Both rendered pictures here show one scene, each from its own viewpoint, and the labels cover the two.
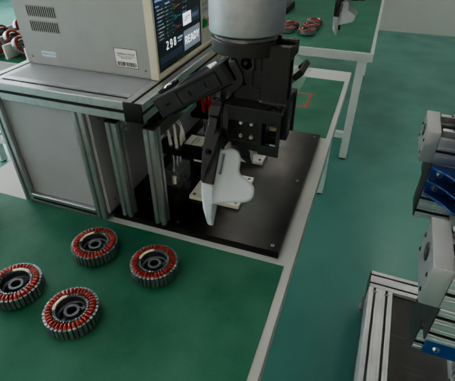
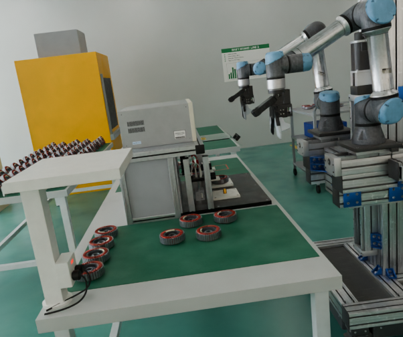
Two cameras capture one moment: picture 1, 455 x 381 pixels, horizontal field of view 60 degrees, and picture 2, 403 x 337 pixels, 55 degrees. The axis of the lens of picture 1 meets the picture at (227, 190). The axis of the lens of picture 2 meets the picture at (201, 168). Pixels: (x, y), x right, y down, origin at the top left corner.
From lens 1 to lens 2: 1.35 m
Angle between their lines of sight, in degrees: 31
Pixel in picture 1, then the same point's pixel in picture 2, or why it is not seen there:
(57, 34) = (143, 132)
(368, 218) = not seen: hidden behind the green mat
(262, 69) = (283, 95)
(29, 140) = (136, 184)
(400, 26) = not seen: hidden behind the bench
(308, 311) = not seen: hidden behind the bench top
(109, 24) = (172, 121)
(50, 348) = (210, 243)
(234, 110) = (280, 106)
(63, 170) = (154, 196)
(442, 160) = (312, 153)
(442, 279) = (338, 162)
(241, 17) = (280, 83)
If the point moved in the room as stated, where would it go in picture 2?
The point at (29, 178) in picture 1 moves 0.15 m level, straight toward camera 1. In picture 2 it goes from (130, 209) to (152, 212)
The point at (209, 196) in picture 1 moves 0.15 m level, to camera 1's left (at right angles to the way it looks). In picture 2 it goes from (280, 129) to (248, 135)
